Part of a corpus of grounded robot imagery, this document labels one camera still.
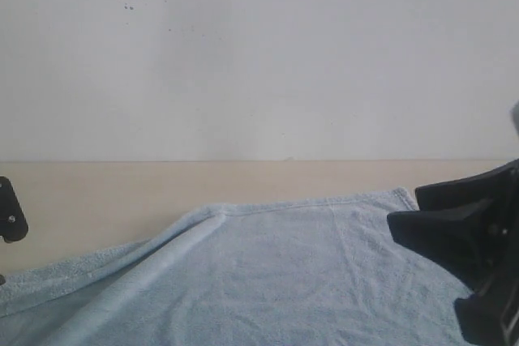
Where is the light blue terry towel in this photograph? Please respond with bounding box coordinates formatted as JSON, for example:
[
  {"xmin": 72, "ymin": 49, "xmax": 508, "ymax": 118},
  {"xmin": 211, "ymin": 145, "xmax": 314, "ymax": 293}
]
[{"xmin": 1, "ymin": 188, "xmax": 466, "ymax": 345}]

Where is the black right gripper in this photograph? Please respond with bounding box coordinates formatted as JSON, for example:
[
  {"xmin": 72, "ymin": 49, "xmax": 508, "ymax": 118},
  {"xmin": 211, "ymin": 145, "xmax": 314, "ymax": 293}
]
[{"xmin": 387, "ymin": 160, "xmax": 518, "ymax": 345}]

